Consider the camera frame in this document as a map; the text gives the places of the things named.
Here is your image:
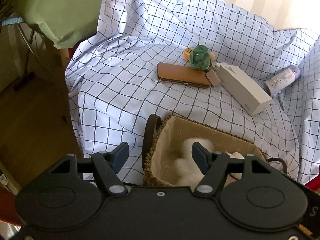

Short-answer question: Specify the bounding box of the pastel printed bottle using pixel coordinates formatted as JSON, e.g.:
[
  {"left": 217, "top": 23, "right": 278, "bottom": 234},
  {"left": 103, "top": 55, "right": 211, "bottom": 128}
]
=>
[{"left": 264, "top": 65, "right": 300, "bottom": 95}]

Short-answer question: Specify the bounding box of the red cloth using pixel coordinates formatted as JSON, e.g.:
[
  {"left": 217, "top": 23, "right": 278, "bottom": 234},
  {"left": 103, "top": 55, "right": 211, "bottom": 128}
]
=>
[{"left": 307, "top": 179, "right": 320, "bottom": 195}]

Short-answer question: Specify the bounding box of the tan hang tag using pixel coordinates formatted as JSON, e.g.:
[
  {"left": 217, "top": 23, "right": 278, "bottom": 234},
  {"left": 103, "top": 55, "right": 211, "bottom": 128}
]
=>
[{"left": 205, "top": 70, "right": 221, "bottom": 87}]

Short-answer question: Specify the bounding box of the green printed bag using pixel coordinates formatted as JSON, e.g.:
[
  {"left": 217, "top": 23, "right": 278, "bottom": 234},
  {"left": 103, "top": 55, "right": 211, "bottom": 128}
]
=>
[{"left": 12, "top": 0, "right": 114, "bottom": 49}]

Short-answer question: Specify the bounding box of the white plush rabbit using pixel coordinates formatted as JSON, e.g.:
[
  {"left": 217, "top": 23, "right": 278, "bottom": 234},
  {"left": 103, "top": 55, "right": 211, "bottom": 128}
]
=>
[{"left": 175, "top": 137, "right": 245, "bottom": 187}]

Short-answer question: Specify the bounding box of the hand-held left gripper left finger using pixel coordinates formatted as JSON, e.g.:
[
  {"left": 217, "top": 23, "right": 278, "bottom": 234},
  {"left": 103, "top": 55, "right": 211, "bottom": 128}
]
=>
[{"left": 49, "top": 142, "right": 130, "bottom": 195}]

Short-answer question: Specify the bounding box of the woven basket with fabric lining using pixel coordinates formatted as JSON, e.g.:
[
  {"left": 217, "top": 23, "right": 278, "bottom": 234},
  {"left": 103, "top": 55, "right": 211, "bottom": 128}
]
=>
[{"left": 142, "top": 114, "right": 288, "bottom": 188}]

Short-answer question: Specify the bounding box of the brown leather case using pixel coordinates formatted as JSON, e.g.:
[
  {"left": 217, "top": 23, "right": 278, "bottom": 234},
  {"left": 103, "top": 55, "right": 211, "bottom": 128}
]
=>
[{"left": 157, "top": 62, "right": 210, "bottom": 89}]

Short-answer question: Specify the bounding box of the metal folding rack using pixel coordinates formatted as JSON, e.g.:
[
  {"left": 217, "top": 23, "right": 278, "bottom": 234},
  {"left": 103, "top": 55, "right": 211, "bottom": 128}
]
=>
[{"left": 15, "top": 22, "right": 56, "bottom": 92}]

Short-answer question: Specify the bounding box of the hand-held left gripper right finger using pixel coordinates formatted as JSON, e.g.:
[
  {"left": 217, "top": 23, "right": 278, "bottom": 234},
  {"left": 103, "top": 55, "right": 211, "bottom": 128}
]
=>
[{"left": 191, "top": 142, "right": 274, "bottom": 195}]

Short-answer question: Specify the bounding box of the blue striped cloth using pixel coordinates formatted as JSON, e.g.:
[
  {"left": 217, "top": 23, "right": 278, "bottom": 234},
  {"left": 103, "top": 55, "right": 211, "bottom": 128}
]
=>
[{"left": 1, "top": 17, "right": 22, "bottom": 26}]

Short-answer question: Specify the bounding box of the white cardboard box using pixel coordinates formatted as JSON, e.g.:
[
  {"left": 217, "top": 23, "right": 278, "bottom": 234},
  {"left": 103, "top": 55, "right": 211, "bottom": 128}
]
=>
[{"left": 215, "top": 64, "right": 273, "bottom": 116}]

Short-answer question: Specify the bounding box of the checked white bed sheet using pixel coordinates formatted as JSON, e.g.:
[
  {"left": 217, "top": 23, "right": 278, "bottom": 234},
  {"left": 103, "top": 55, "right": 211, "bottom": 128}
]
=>
[{"left": 64, "top": 0, "right": 320, "bottom": 187}]

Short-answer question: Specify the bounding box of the green plush toy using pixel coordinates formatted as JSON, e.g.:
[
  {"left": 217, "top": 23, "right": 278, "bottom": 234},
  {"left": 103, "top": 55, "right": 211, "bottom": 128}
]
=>
[{"left": 189, "top": 45, "right": 211, "bottom": 70}]

